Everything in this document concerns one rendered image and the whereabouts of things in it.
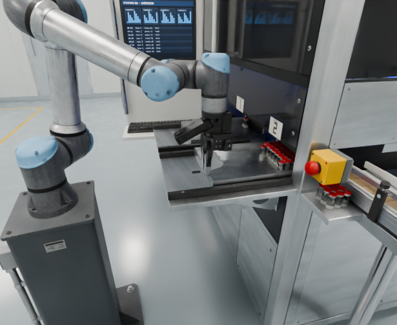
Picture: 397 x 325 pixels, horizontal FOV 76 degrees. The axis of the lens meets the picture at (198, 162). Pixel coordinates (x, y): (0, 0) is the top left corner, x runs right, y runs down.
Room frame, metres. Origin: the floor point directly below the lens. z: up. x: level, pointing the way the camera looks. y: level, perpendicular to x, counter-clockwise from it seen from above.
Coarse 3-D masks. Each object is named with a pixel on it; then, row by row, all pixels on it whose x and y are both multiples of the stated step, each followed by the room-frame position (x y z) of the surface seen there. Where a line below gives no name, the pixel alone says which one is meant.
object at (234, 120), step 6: (234, 120) 1.31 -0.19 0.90; (240, 120) 1.32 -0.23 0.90; (234, 126) 1.26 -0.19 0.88; (240, 126) 1.26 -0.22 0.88; (234, 132) 1.18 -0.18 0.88; (240, 132) 1.18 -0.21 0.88; (246, 132) 1.18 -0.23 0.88; (252, 132) 1.18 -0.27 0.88; (192, 138) 1.10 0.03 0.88; (198, 138) 1.10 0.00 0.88; (234, 138) 1.04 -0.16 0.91; (240, 138) 1.05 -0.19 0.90; (246, 138) 1.05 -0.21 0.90; (252, 138) 1.06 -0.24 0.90; (258, 138) 1.07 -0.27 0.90; (264, 138) 1.07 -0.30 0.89
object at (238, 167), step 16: (240, 144) 0.96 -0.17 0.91; (256, 144) 0.97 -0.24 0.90; (224, 160) 0.88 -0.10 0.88; (240, 160) 0.88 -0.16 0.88; (256, 160) 0.88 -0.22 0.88; (208, 176) 0.72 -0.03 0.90; (224, 176) 0.75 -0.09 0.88; (240, 176) 0.75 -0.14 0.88; (256, 176) 0.70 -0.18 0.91; (272, 176) 0.71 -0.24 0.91; (288, 176) 0.72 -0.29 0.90
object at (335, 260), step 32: (224, 224) 1.29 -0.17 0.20; (256, 224) 0.89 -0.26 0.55; (320, 224) 0.69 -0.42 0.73; (352, 224) 0.72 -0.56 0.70; (256, 256) 0.85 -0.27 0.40; (320, 256) 0.70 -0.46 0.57; (352, 256) 0.73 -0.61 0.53; (256, 288) 0.81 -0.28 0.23; (320, 288) 0.71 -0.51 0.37; (352, 288) 0.75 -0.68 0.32; (288, 320) 0.68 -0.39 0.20; (320, 320) 0.72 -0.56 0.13
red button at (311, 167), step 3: (306, 162) 0.61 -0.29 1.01; (309, 162) 0.60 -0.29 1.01; (312, 162) 0.60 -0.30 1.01; (315, 162) 0.60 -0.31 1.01; (306, 165) 0.61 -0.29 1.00; (309, 165) 0.59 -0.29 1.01; (312, 165) 0.59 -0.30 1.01; (315, 165) 0.59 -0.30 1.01; (306, 168) 0.60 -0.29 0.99; (309, 168) 0.59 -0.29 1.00; (312, 168) 0.58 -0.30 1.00; (315, 168) 0.58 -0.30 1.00; (318, 168) 0.58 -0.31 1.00; (306, 171) 0.60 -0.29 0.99; (309, 171) 0.59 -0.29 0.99; (312, 171) 0.58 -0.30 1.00; (315, 171) 0.58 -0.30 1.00; (318, 171) 0.58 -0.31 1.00; (309, 174) 0.59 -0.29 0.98; (312, 174) 0.58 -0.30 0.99; (315, 174) 0.58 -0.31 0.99
